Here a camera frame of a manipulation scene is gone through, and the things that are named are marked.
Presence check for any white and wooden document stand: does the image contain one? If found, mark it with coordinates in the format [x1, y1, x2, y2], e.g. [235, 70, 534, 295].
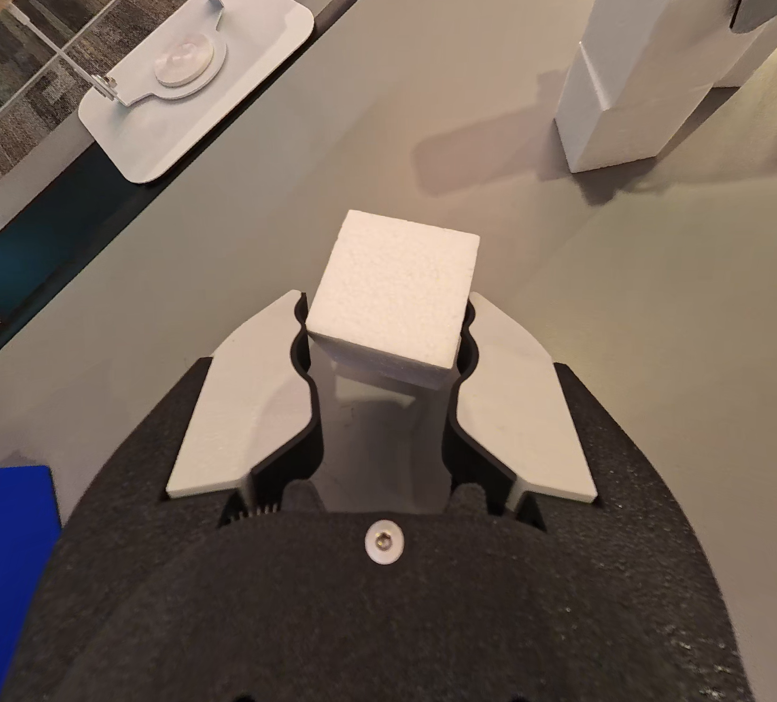
[0, 0, 315, 185]

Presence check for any blue plastic bin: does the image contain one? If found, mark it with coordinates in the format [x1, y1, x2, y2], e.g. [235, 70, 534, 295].
[0, 464, 63, 630]

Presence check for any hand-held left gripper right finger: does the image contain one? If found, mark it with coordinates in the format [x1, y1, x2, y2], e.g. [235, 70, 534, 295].
[445, 291, 599, 516]

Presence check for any white hard foam cube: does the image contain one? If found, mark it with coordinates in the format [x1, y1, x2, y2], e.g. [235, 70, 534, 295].
[305, 209, 482, 392]
[554, 39, 708, 174]
[578, 0, 767, 111]

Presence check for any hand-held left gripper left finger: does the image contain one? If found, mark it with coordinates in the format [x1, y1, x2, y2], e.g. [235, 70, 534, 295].
[166, 289, 321, 513]

